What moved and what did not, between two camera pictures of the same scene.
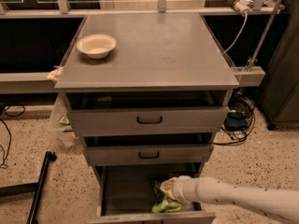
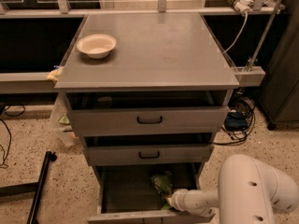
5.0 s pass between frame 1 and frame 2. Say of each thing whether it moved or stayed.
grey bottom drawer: stayed
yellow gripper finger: moved
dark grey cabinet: stayed
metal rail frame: stayed
